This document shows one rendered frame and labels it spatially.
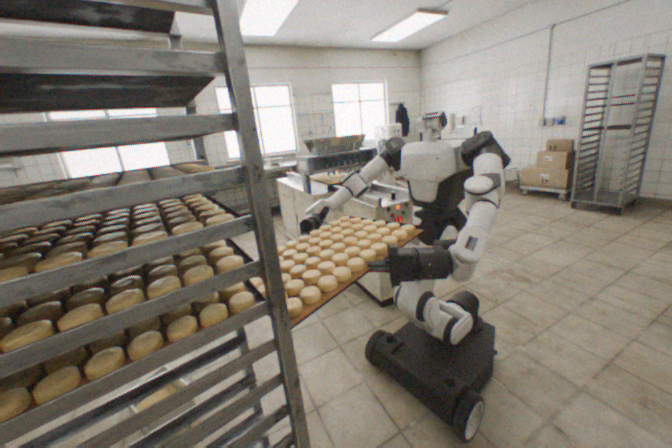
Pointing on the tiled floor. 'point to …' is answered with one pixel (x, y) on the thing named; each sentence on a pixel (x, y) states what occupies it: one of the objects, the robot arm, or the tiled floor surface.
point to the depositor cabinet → (297, 205)
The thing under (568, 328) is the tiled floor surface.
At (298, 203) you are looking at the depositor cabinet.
